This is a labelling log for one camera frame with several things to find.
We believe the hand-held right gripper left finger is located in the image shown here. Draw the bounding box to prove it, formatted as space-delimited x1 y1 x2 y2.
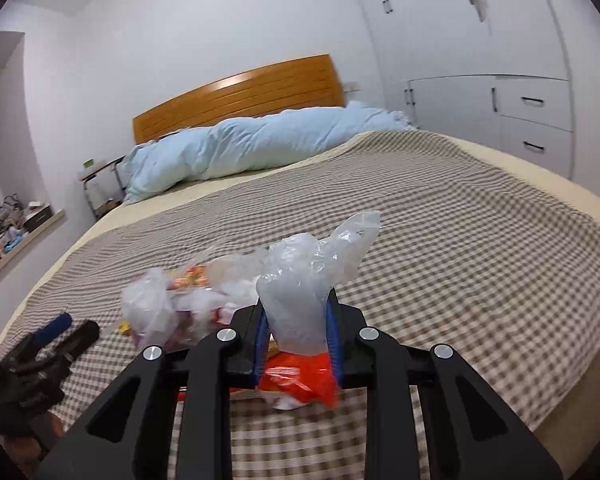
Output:
37 304 272 480

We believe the light blue duvet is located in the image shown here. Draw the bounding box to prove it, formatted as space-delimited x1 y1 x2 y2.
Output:
122 101 412 206

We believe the row of boxes and bags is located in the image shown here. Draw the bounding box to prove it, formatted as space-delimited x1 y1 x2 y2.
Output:
0 195 56 271

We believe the white wardrobe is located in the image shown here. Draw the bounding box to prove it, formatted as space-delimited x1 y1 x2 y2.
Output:
347 0 581 181

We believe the cream bed sheet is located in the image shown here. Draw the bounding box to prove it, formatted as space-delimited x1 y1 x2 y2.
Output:
0 130 600 356

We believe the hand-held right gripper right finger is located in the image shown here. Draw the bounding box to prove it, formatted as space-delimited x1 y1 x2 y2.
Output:
324 286 564 480

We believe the clear printed plastic bag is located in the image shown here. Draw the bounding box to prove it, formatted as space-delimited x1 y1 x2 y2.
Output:
167 254 268 326

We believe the wooden windowsill shelf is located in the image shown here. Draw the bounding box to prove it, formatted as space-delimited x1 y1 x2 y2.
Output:
0 207 66 293

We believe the wooden bed with checkered cover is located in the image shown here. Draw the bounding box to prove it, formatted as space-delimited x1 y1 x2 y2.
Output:
0 130 600 480

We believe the bedside table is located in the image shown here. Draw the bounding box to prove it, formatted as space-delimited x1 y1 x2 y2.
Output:
77 154 128 222

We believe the person's left hand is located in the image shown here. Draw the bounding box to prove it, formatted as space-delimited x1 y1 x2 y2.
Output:
1 410 67 477

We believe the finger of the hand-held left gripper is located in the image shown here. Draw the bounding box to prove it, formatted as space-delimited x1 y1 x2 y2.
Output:
39 320 102 369
15 312 74 359

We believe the translucent plastic bag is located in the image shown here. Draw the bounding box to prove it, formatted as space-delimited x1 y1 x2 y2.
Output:
256 210 382 357

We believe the orange-red snack packet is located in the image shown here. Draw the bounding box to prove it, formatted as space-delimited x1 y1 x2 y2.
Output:
177 350 342 411

